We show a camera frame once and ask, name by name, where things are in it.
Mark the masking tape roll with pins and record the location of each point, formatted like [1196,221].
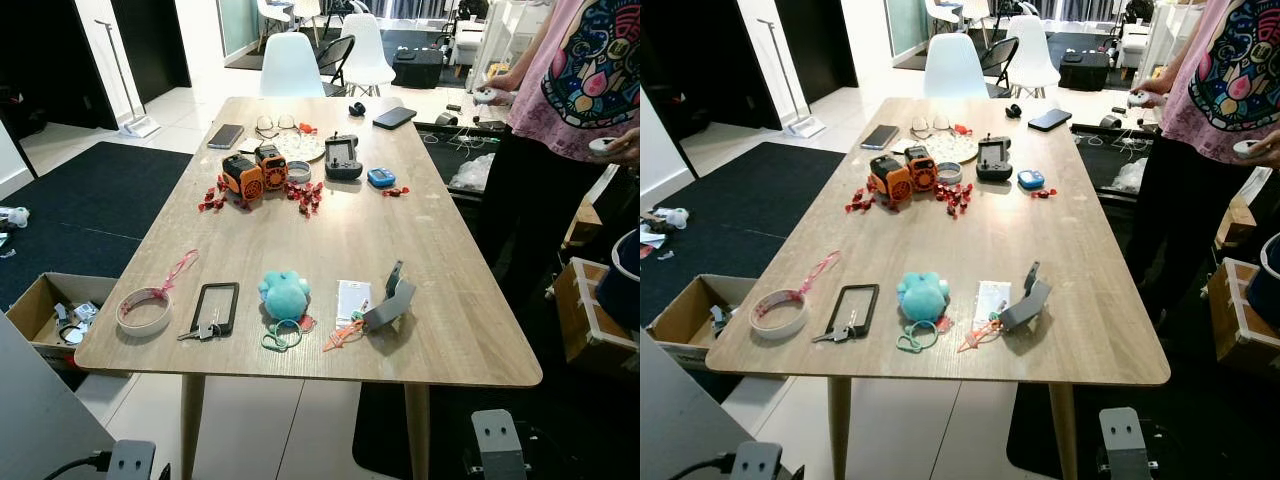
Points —
[140,327]
[775,330]

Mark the cardboard box with white tape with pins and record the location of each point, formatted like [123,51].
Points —
[1235,320]
[590,320]

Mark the white floor lamp stand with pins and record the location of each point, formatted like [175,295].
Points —
[805,127]
[140,127]

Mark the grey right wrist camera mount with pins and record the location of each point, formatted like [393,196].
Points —
[497,440]
[1125,440]

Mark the eyeglasses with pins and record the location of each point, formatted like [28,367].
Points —
[277,127]
[931,126]

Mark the open cardboard box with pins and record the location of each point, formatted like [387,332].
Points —
[680,320]
[30,305]

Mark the black floor mat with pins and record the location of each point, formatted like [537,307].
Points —
[90,210]
[560,430]
[740,230]
[1220,430]

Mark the light wooden table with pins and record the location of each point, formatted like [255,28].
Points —
[350,240]
[1000,240]

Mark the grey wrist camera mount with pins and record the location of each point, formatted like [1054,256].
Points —
[1125,440]
[132,462]
[497,440]
[757,463]

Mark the orange black device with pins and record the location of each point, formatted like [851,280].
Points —
[921,167]
[890,180]
[272,165]
[245,178]

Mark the small blue device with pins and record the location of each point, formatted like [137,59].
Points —
[1031,180]
[381,178]

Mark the pale partition board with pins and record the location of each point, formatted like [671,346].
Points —
[40,430]
[680,430]

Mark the black smartphone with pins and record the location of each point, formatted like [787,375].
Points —
[394,118]
[1049,120]

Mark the black open equipment case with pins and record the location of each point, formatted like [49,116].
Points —
[450,150]
[1100,160]

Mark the teal plush toy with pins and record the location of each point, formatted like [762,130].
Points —
[285,295]
[922,297]

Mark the black remote controller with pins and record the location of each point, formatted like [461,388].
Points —
[994,158]
[343,158]

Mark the black folding chair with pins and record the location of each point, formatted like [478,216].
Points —
[330,52]
[1000,55]

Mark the clear plastic bag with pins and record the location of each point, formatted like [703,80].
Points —
[472,172]
[1130,175]

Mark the white plastic chair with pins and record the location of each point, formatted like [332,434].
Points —
[292,65]
[1030,55]
[955,68]
[367,55]

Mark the white plate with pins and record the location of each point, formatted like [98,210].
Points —
[305,148]
[958,148]

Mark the small white plush toy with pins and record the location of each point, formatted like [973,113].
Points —
[14,216]
[672,218]

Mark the silver key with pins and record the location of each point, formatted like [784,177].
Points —
[190,335]
[828,337]

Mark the dark blue round bin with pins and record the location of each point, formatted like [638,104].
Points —
[1265,290]
[626,290]

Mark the grey smartphone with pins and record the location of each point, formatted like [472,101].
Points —
[880,137]
[225,136]

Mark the white card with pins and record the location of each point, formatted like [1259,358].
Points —
[352,298]
[990,298]

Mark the small cardboard box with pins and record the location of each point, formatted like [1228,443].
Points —
[1235,225]
[584,225]

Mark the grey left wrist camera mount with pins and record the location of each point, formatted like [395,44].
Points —
[132,462]
[757,463]

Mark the black phone case frame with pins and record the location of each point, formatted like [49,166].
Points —
[855,288]
[214,287]

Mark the person in pink shirt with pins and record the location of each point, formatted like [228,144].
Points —
[580,60]
[1230,70]

